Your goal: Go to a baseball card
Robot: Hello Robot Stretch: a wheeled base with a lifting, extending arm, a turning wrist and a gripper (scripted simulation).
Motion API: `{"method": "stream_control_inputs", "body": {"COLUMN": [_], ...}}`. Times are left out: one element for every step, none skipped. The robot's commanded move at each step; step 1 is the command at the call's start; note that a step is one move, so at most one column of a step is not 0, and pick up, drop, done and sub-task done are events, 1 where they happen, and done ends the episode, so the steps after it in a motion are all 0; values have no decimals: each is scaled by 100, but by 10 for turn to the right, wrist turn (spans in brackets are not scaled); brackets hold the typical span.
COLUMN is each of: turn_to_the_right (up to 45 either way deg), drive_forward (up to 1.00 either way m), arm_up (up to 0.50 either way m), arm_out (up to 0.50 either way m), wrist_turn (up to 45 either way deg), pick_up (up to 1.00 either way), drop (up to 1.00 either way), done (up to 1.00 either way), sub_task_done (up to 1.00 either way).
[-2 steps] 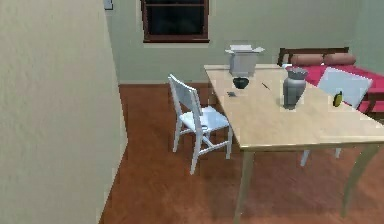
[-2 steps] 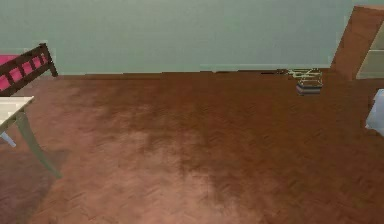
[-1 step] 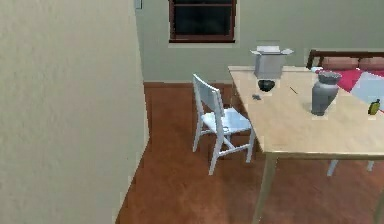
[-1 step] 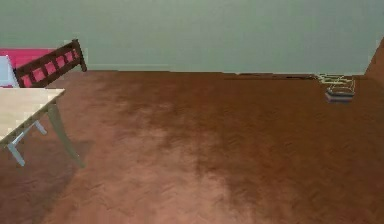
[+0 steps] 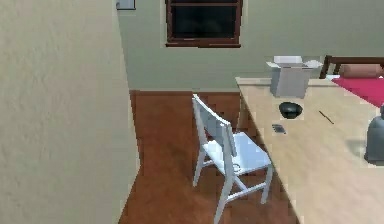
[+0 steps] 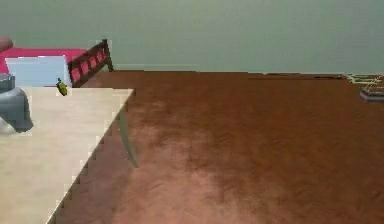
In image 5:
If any brown framed window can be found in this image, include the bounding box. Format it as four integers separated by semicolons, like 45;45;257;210
165;0;244;49

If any open grey cardboard box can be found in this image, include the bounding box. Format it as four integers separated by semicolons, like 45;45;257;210
266;55;324;100

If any black bowl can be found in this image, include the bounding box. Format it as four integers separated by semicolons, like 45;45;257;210
278;101;304;120

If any bed with red cover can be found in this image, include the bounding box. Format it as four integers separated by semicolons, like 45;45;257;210
319;55;384;108

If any grey framed wall picture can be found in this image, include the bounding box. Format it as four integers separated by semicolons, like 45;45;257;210
115;0;137;11

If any white wooden chair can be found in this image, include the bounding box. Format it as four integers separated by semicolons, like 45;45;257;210
191;93;274;224

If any light wooden table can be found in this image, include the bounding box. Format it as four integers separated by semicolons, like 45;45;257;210
235;76;384;224

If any thin brown pencil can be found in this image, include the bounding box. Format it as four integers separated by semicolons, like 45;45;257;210
318;110;335;126

